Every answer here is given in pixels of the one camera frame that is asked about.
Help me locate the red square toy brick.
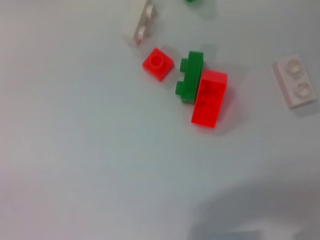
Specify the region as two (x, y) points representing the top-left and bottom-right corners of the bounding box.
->
(141, 47), (175, 82)

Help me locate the red sloped toy brick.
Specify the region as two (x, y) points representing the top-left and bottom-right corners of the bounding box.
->
(190, 69), (229, 129)

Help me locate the white toy brick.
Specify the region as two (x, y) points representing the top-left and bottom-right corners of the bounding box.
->
(271, 53), (317, 110)
(122, 0), (158, 48)

